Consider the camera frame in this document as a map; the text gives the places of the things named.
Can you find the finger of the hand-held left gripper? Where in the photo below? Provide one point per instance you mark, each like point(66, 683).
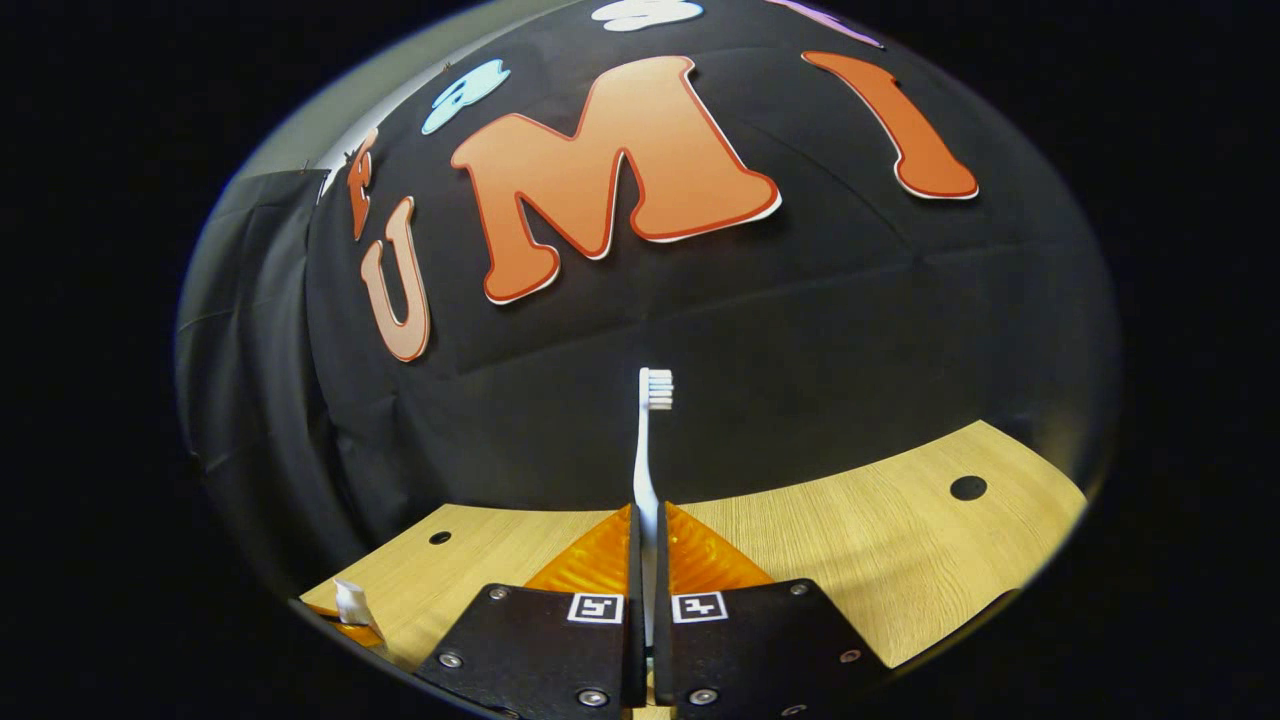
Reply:
point(352, 634)

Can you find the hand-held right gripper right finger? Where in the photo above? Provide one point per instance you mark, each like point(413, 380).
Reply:
point(662, 650)

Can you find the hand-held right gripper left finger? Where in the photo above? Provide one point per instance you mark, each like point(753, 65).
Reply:
point(634, 650)

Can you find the white toothpaste tube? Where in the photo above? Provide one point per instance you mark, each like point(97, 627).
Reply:
point(352, 603)

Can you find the white toothbrush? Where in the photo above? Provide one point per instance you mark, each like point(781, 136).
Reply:
point(645, 470)

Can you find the black backdrop cloth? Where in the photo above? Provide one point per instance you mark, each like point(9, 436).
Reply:
point(800, 350)

